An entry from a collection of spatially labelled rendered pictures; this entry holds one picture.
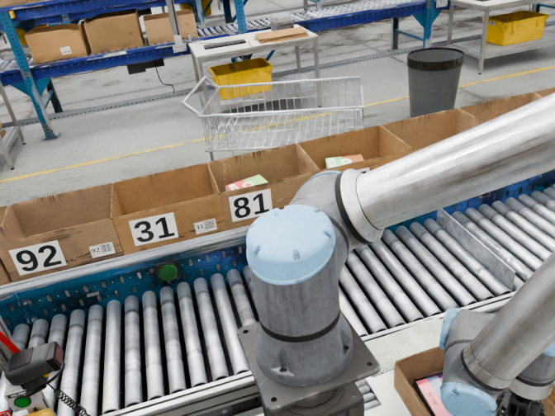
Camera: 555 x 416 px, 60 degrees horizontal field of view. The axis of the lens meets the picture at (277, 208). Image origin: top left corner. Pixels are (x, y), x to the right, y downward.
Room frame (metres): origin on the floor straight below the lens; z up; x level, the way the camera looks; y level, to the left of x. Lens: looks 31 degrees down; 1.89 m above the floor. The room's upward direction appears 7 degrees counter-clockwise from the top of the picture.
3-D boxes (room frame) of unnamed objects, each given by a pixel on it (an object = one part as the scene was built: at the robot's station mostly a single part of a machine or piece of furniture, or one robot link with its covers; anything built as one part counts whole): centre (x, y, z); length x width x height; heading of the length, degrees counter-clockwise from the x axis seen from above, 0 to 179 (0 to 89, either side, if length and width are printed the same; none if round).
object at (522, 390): (0.62, -0.47, 1.03); 0.10 x 0.09 x 0.05; 47
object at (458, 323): (0.66, -0.36, 1.13); 0.12 x 0.12 x 0.09; 65
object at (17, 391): (0.81, 0.68, 0.95); 0.07 x 0.03 x 0.07; 102
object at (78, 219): (1.56, 0.81, 0.97); 0.39 x 0.29 x 0.17; 102
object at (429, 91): (4.43, -1.63, 0.32); 0.50 x 0.50 x 0.64
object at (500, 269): (1.41, -0.70, 0.76); 0.46 x 0.01 x 0.09; 12
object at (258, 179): (1.75, 0.11, 0.92); 0.16 x 0.11 x 0.07; 114
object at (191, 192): (1.64, 0.43, 0.96); 0.39 x 0.29 x 0.17; 102
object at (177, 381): (1.18, 0.41, 0.72); 0.52 x 0.05 x 0.05; 12
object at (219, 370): (1.20, 0.28, 0.72); 0.52 x 0.05 x 0.05; 12
